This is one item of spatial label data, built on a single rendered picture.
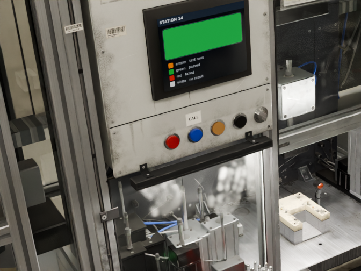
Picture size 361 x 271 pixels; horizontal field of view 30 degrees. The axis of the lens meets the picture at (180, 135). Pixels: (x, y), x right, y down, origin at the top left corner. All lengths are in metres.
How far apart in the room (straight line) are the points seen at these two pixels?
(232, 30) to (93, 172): 0.44
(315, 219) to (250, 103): 0.61
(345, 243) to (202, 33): 0.88
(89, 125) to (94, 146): 0.05
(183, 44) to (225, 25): 0.11
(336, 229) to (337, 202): 0.16
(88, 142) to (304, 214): 0.89
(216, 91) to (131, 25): 0.27
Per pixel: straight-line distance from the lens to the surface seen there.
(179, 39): 1.43
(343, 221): 2.17
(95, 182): 1.50
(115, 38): 1.40
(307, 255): 2.01
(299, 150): 2.01
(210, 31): 1.47
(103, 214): 1.54
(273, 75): 1.63
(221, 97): 1.55
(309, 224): 2.14
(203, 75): 1.49
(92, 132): 1.45
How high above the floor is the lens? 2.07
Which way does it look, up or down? 25 degrees down
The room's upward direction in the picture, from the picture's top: 5 degrees counter-clockwise
